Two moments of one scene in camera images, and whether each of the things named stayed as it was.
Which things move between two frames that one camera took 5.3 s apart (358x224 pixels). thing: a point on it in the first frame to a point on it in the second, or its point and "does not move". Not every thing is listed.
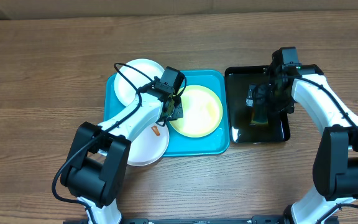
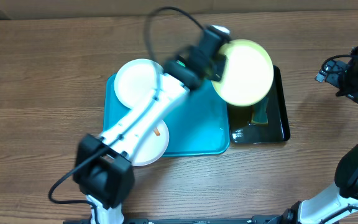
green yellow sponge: (260, 115) does not move
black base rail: (227, 219) does not move
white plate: (147, 147) does not move
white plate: (124, 89) does not move
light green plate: (202, 111) to (248, 73)
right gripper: (264, 94) to (332, 77)
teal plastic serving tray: (217, 142) does not move
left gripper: (179, 113) to (221, 64)
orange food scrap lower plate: (155, 129) does not move
